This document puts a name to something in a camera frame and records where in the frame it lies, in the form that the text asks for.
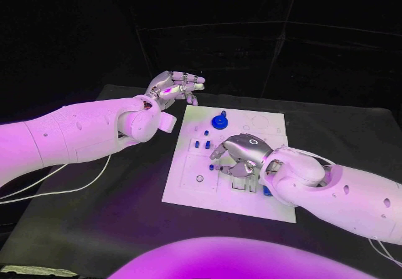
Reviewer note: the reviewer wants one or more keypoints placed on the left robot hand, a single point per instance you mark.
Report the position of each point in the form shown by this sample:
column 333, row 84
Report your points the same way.
column 170, row 87

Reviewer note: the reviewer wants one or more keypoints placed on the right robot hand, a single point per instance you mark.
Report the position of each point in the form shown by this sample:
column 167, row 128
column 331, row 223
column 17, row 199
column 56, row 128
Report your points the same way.
column 245, row 150

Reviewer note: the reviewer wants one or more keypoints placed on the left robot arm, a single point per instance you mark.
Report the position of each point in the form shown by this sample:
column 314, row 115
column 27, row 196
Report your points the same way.
column 78, row 135

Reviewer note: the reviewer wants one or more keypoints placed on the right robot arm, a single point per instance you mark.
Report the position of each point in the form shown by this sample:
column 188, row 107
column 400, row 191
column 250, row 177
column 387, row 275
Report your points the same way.
column 338, row 196

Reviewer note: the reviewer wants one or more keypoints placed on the white task board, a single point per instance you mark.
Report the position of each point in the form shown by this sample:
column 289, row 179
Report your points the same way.
column 200, row 185

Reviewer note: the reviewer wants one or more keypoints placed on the blue gear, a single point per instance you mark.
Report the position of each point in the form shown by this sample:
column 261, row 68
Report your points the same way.
column 219, row 122

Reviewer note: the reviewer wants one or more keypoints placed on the blue long cylinder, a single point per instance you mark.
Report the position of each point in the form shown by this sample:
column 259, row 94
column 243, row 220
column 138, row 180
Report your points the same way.
column 266, row 191

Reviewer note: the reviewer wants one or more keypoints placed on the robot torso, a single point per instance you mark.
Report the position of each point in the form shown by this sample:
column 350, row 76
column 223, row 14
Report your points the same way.
column 237, row 259

